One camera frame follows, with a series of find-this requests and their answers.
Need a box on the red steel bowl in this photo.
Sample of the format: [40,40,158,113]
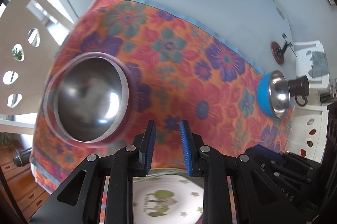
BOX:
[43,53,137,148]

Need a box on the wooden drawer cabinet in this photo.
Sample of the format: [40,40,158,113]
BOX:
[0,156,53,216]

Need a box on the glass jar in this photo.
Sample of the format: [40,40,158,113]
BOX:
[317,88,337,103]

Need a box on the grey towel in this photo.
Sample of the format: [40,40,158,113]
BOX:
[309,50,330,78]

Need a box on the dark wooden cabinet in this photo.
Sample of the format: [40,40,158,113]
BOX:
[325,103,337,188]

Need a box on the black cylindrical object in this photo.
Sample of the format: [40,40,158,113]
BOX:
[13,149,33,167]

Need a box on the blue steel bowl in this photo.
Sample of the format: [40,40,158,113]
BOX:
[257,70,290,119]

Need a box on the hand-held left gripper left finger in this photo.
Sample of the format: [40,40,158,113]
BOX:
[29,120,157,224]

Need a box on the black metal stand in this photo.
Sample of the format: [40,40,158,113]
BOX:
[281,33,299,57]

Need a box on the orange floral tablecloth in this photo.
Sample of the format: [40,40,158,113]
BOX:
[30,0,294,224]

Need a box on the white tree print plate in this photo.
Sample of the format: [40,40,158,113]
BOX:
[132,173,206,224]

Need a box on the dark brown mug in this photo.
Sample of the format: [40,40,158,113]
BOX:
[288,76,310,106]

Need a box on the brown round trivet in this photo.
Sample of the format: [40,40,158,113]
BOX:
[271,41,286,64]

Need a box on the white chair with oval holes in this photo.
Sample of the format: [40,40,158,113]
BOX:
[0,0,77,120]
[286,105,329,164]

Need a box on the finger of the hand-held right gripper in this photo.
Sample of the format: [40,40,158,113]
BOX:
[261,161,312,185]
[253,145,315,170]

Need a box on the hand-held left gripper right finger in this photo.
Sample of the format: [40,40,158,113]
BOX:
[179,120,299,224]

